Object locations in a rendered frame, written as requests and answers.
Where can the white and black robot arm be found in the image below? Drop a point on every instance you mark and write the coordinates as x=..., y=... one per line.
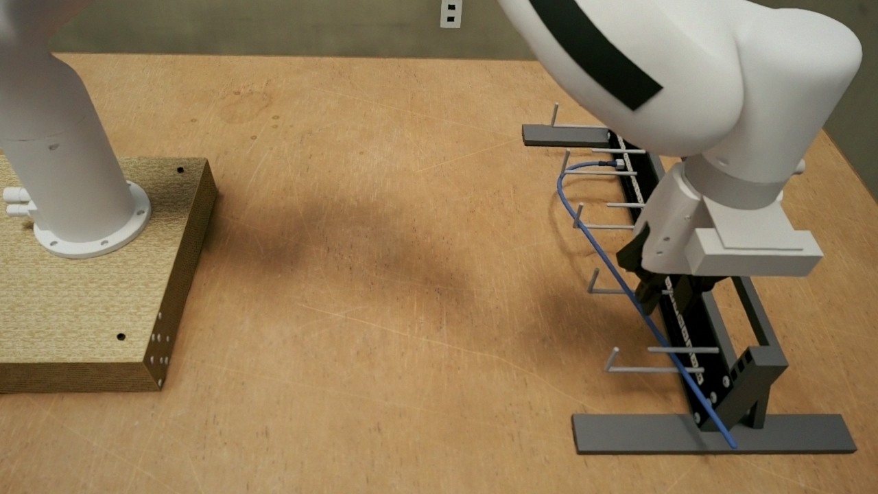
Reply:
x=624, y=61

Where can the black metal patch panel rack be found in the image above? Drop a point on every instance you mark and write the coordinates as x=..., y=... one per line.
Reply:
x=738, y=394

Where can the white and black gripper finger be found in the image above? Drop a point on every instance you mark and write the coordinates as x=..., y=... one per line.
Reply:
x=689, y=289
x=648, y=291

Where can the blue cable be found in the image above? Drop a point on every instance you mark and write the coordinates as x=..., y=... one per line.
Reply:
x=656, y=332

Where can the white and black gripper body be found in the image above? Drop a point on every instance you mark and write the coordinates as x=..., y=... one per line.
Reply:
x=666, y=211

